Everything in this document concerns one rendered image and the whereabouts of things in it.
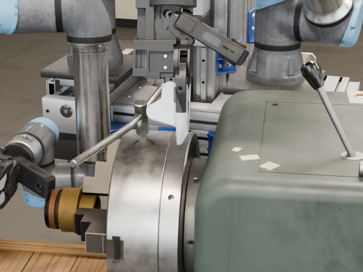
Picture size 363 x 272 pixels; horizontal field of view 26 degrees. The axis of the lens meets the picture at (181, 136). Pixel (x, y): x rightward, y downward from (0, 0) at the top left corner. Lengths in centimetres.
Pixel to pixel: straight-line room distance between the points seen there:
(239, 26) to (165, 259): 96
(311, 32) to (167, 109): 83
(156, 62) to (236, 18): 103
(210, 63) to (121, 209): 86
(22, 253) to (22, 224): 209
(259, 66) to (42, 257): 70
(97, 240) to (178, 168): 19
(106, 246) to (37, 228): 245
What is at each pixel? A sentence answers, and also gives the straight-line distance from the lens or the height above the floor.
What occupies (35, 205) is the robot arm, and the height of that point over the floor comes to 97.
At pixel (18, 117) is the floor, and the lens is 528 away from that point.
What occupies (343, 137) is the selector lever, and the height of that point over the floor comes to 129.
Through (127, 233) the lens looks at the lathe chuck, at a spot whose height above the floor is 112.
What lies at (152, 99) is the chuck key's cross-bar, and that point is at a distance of 137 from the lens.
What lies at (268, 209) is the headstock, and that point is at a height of 121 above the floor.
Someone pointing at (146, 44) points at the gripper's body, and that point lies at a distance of 112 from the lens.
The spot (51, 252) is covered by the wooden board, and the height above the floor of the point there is 89.
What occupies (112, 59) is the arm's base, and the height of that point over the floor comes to 119.
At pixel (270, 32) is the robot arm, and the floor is 129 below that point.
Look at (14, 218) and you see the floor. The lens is 391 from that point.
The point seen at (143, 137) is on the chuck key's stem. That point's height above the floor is 125.
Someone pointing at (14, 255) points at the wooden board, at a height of 88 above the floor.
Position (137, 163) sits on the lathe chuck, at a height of 122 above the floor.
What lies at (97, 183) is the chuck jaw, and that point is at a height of 113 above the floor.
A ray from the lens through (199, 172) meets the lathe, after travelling 139.
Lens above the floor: 174
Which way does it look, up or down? 21 degrees down
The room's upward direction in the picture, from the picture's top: straight up
